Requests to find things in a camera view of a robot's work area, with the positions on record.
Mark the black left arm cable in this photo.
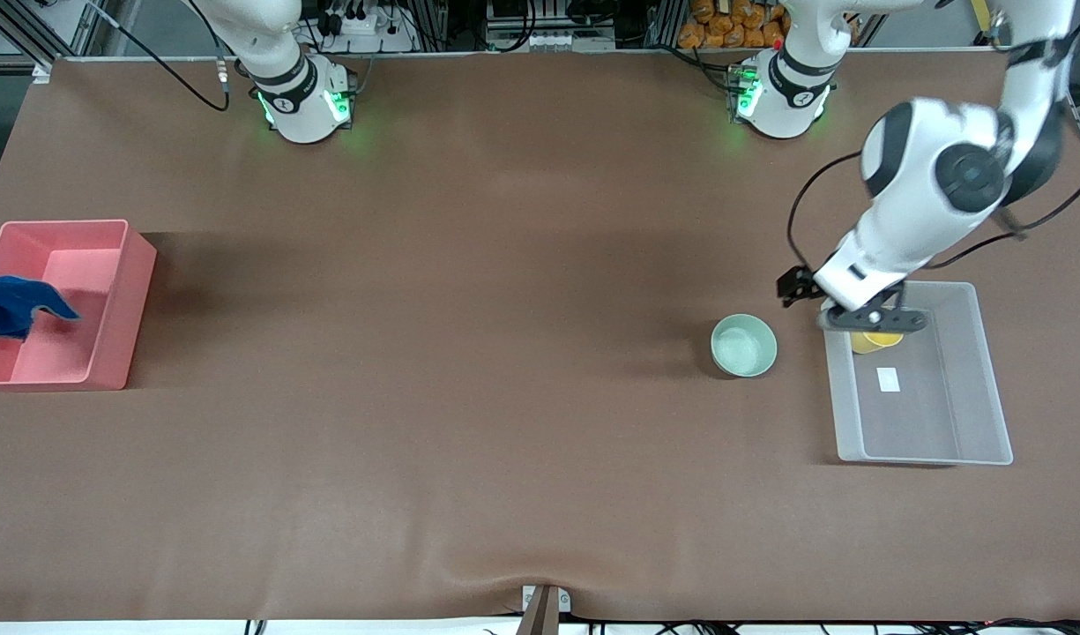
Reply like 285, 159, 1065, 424
786, 152, 1080, 271

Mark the mint green bowl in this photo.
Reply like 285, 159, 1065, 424
711, 314, 778, 378

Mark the orange packages pile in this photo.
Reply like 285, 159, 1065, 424
678, 0, 789, 50

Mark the clear plastic bin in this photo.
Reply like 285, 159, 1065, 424
821, 280, 1014, 466

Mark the metal table clamp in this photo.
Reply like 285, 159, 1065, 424
521, 584, 572, 635

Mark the white electronics unit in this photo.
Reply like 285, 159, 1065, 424
485, 31, 617, 52

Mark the white power strip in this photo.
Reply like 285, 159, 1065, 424
315, 9, 417, 54

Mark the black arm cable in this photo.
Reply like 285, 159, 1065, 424
81, 0, 232, 114
786, 152, 1080, 271

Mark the aluminium frame profile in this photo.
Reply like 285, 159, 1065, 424
645, 0, 687, 49
412, 0, 457, 50

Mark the pink plastic box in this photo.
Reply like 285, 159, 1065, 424
0, 220, 158, 391

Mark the blue microfibre cloth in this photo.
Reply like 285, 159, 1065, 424
0, 275, 81, 354

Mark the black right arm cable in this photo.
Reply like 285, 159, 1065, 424
81, 0, 232, 114

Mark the brown table cover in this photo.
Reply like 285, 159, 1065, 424
0, 49, 1080, 623

